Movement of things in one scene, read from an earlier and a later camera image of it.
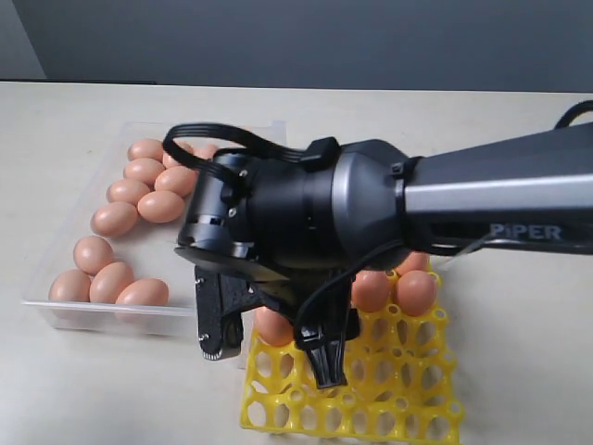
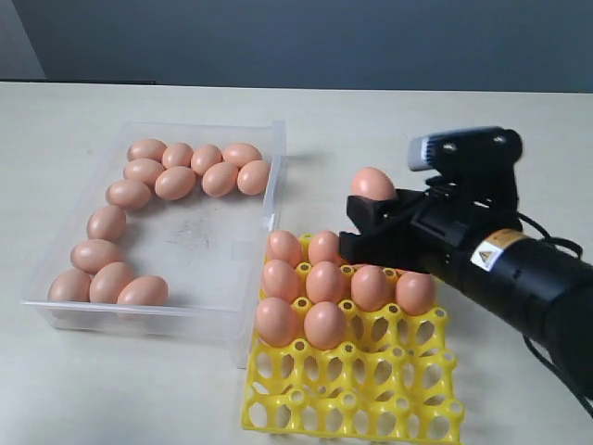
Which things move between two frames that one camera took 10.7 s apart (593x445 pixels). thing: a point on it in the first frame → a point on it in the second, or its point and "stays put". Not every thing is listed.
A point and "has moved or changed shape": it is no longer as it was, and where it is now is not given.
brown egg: [160, 207] has moved or changed shape
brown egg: [178, 179] stays put
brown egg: [273, 327] stays put
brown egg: [370, 290] stays put
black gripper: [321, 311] → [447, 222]
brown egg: [416, 292] stays put
